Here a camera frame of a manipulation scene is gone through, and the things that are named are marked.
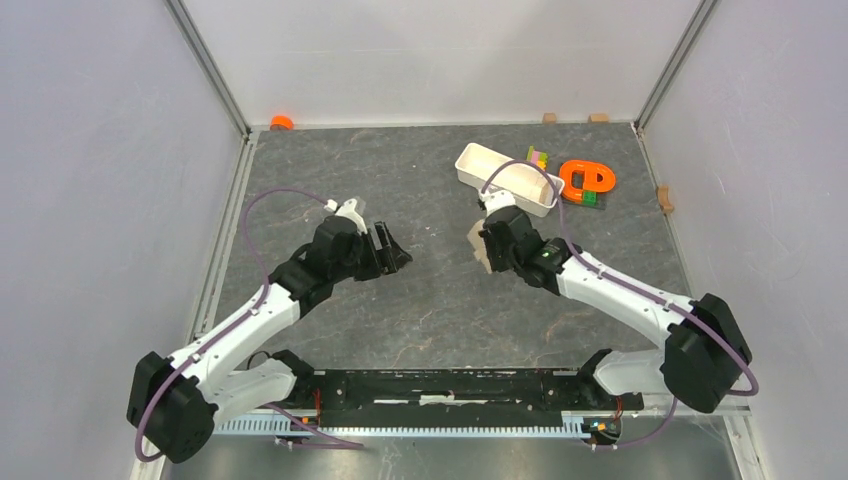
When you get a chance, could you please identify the green block on plate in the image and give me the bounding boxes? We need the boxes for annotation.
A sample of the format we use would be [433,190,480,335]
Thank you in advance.
[582,191,597,206]

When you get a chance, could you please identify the slotted cable duct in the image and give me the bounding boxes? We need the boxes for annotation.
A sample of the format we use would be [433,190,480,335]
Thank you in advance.
[213,414,588,439]

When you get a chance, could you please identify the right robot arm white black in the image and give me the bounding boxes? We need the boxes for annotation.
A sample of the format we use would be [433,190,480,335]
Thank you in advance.
[469,206,752,413]

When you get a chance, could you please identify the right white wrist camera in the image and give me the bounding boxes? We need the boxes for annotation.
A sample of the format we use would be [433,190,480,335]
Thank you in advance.
[478,189,516,216]

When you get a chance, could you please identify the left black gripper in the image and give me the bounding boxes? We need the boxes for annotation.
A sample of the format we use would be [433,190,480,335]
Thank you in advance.
[331,221,412,282]

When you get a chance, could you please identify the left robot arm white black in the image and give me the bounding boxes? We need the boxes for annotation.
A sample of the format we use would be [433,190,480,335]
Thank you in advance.
[126,215,413,463]

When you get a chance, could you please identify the wooden block back right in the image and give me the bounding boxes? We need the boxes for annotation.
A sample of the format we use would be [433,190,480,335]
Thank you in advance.
[588,113,610,123]

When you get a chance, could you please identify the pink yellow green block stack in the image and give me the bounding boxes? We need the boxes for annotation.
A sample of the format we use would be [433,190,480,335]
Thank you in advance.
[526,146,549,170]

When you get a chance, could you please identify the wooden block right wall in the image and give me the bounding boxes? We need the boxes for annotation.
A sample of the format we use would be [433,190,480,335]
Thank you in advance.
[656,185,675,215]

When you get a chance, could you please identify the beige card holder wallet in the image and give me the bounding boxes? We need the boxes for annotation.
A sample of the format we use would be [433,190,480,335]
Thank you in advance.
[466,219,492,274]

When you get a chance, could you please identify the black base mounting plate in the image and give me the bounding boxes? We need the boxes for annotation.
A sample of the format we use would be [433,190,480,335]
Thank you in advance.
[278,368,644,428]

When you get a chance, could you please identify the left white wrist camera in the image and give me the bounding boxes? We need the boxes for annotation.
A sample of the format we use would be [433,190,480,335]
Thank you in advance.
[323,197,368,234]

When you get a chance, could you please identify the white plastic bin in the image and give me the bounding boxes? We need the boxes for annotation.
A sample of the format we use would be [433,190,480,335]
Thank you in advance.
[454,143,564,217]

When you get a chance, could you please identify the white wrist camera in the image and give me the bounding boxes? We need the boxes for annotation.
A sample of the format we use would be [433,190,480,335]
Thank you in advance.
[478,189,516,216]
[323,197,368,234]

